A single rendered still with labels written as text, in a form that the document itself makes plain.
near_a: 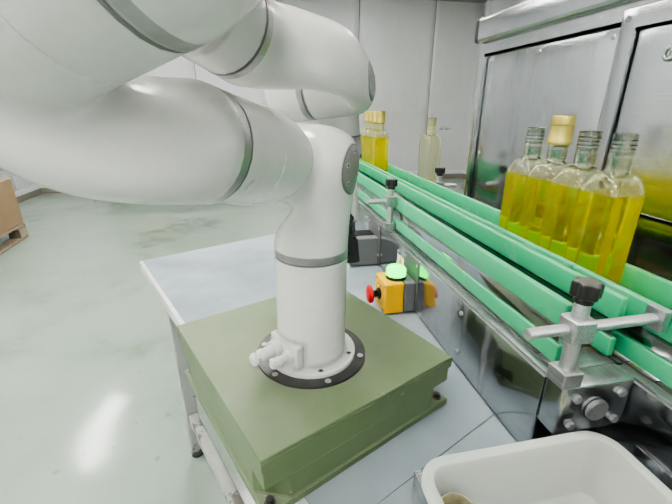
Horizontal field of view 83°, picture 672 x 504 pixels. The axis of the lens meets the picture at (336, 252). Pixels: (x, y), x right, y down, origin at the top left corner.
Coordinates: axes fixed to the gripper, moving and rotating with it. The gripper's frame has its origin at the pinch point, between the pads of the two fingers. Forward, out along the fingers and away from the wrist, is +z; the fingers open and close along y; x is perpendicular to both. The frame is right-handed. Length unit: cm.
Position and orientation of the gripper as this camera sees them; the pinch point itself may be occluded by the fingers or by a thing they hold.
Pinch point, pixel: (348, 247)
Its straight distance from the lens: 65.7
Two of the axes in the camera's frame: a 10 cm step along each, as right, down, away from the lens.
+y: 0.0, 3.6, -9.3
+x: 9.9, -1.1, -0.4
